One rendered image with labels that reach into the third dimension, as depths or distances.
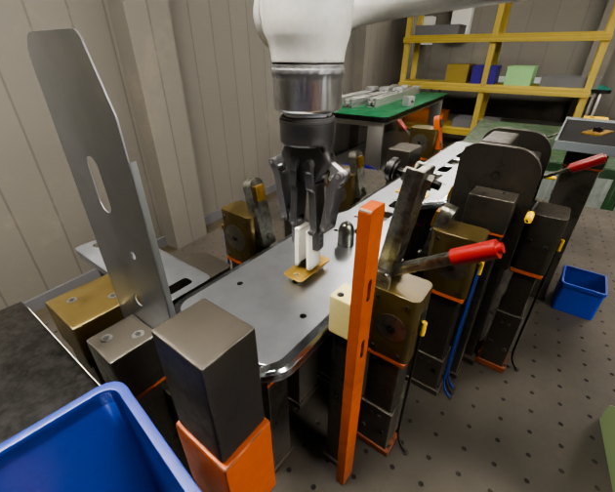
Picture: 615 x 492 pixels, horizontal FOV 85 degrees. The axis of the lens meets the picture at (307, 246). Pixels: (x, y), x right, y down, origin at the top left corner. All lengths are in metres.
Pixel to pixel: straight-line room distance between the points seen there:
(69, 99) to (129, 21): 2.15
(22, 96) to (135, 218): 2.05
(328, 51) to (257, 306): 0.35
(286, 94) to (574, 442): 0.79
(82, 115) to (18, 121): 2.01
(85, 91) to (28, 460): 0.22
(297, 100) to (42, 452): 0.38
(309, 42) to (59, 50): 0.24
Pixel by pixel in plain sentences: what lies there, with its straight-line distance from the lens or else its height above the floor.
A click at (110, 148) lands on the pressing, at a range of 0.29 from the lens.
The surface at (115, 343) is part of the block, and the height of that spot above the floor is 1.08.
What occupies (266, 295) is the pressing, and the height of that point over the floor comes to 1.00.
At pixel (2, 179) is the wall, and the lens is 2.32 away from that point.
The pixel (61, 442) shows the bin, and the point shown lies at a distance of 0.25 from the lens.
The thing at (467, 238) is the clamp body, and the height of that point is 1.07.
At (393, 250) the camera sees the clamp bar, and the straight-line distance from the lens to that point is 0.44.
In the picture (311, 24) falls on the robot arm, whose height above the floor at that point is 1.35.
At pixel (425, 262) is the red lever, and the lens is 0.44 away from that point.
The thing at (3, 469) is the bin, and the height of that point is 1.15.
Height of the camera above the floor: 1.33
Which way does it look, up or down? 30 degrees down
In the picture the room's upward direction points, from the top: straight up
